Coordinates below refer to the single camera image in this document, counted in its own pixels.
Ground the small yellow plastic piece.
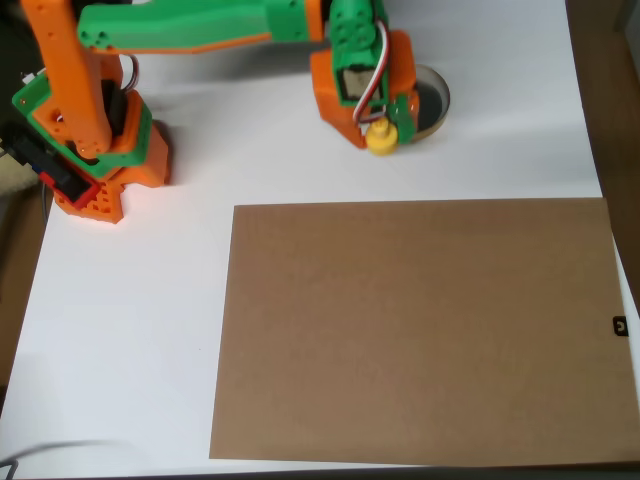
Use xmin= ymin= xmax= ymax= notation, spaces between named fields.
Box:
xmin=364 ymin=117 xmax=400 ymax=157

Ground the round gold-rimmed dish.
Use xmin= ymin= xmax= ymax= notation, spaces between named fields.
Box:
xmin=410 ymin=63 xmax=451 ymax=145

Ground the white paper sheet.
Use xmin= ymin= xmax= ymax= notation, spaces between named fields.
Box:
xmin=0 ymin=0 xmax=640 ymax=480

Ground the brown cardboard sheet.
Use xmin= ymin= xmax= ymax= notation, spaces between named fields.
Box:
xmin=208 ymin=197 xmax=640 ymax=469

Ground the black red controller board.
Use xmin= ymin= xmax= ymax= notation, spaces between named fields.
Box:
xmin=2 ymin=122 xmax=101 ymax=207

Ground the white red servo cable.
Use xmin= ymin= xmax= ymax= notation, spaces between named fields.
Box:
xmin=352 ymin=19 xmax=392 ymax=126

